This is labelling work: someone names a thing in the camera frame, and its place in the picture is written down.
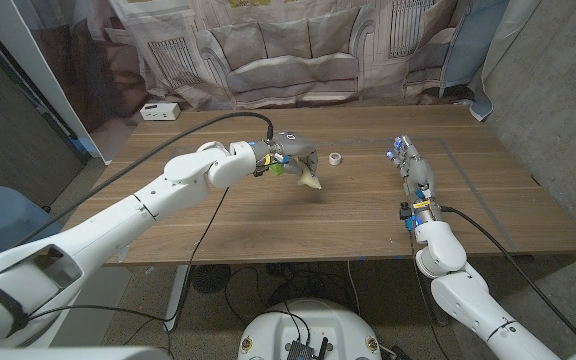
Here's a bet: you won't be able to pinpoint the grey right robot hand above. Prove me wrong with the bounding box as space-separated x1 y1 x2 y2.
385 134 444 225

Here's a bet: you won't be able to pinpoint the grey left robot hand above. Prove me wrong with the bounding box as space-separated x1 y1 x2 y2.
255 131 320 182

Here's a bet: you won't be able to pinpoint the yellow sponge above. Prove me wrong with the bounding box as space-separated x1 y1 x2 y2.
296 164 323 191

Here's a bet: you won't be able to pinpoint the printed sofa backdrop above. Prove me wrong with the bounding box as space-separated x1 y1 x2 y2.
15 0 512 112

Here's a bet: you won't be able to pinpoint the white power strip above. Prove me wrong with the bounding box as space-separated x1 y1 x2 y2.
139 102 181 122

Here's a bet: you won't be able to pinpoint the round black floor fan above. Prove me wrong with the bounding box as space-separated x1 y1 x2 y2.
191 263 232 295

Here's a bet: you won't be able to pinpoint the pale grey curtain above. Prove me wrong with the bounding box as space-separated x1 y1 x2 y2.
469 0 544 122

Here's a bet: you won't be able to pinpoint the white robot torso base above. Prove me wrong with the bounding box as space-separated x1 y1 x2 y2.
237 298 383 360

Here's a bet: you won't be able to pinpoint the white table leg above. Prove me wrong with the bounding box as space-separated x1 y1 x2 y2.
163 263 192 331

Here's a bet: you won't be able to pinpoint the black electronics module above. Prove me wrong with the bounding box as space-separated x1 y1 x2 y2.
284 337 330 360

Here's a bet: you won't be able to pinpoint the white pillar panel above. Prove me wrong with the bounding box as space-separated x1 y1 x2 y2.
0 0 114 165

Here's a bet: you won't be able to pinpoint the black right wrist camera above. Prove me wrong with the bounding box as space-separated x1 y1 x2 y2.
399 202 416 231

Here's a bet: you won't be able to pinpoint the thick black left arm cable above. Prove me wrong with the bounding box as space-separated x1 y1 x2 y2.
12 111 275 249

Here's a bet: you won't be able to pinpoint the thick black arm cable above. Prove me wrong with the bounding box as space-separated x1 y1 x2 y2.
440 204 576 349
12 111 275 249

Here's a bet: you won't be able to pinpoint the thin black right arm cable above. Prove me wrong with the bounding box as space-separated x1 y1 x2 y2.
406 229 439 360

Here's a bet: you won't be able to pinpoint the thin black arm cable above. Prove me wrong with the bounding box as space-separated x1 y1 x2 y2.
25 185 232 324
406 229 439 360

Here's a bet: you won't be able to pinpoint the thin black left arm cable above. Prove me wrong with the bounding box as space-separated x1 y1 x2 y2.
25 185 232 324

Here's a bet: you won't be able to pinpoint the tangled black floor cables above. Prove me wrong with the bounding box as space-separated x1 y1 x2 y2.
223 262 364 326

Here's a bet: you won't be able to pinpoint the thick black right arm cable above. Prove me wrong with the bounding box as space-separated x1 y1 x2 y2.
440 204 576 349

